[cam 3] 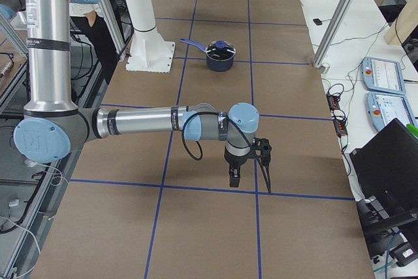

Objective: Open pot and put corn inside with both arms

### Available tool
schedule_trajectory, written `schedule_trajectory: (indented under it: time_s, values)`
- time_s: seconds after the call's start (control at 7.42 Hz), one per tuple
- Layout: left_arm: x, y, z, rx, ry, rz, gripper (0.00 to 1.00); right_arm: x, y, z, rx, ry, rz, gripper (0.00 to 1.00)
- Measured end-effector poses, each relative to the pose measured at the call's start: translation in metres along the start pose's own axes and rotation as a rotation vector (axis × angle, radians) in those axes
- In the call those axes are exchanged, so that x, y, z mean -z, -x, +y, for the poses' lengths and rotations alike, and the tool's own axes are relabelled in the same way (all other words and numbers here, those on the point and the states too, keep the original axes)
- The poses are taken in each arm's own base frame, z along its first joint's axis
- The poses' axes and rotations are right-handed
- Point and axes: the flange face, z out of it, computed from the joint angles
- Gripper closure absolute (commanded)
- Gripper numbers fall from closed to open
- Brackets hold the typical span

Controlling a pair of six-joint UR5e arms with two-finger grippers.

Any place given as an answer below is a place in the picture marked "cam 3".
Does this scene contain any upper teach pendant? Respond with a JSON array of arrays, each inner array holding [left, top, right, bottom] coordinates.
[[361, 57, 406, 95]]

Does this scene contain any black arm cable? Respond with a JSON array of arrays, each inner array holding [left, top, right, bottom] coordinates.
[[181, 110, 255, 162]]

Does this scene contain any glass lid blue knob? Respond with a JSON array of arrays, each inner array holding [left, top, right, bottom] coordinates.
[[206, 40, 236, 59]]

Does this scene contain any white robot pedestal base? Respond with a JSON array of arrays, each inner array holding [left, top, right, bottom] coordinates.
[[125, 0, 175, 73]]

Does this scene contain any black laptop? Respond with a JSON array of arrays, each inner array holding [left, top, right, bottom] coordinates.
[[349, 117, 418, 214]]

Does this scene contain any black orange power strip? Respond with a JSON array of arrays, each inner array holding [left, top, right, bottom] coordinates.
[[326, 92, 348, 138]]

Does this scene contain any lower teach pendant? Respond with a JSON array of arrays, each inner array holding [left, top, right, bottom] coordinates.
[[366, 91, 417, 131]]

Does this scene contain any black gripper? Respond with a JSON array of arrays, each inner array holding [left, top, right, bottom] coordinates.
[[224, 149, 271, 193]]

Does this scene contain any dark blue pot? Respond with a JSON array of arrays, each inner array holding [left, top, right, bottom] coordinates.
[[180, 38, 236, 72]]

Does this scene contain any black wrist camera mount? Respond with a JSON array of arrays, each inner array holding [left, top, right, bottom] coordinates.
[[251, 138, 272, 167]]

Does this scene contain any small black device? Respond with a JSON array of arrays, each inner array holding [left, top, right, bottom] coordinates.
[[313, 18, 323, 25]]

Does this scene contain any person in black trousers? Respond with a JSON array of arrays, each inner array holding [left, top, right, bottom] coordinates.
[[69, 3, 119, 85]]

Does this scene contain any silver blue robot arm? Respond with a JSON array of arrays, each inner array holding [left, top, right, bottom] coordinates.
[[14, 0, 271, 188]]

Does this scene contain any teach pendant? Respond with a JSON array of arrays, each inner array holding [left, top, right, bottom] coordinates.
[[361, 57, 406, 95], [366, 91, 417, 131]]

